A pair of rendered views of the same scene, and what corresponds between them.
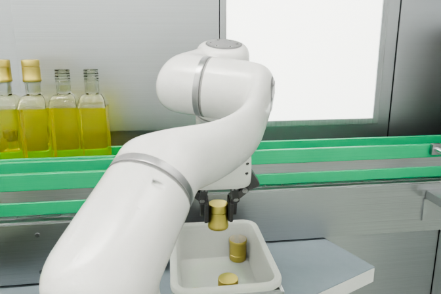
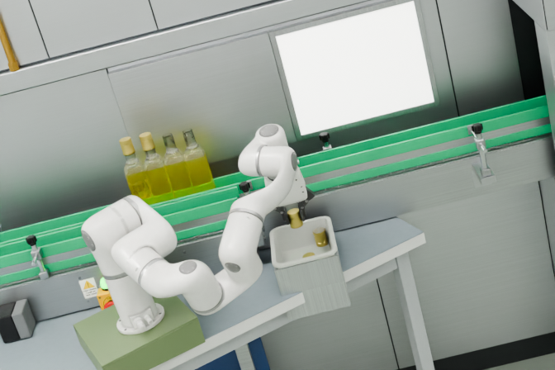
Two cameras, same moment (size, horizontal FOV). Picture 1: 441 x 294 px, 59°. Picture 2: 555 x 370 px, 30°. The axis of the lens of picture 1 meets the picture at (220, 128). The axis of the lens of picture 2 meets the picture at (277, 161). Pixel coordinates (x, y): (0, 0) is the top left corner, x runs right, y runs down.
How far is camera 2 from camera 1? 2.08 m
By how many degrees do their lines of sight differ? 14
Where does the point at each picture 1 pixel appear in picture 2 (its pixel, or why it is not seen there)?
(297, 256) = (369, 234)
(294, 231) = (368, 216)
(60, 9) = (149, 82)
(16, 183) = not seen: hidden behind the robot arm
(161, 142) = (246, 201)
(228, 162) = (275, 201)
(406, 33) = (448, 19)
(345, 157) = (396, 151)
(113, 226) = (237, 234)
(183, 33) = (248, 75)
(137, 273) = (247, 247)
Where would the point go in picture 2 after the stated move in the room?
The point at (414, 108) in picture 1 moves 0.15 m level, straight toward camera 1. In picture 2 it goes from (476, 81) to (457, 102)
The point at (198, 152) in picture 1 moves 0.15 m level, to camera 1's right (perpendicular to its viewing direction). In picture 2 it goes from (261, 201) to (323, 190)
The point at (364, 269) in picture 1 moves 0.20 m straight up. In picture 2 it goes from (415, 234) to (400, 169)
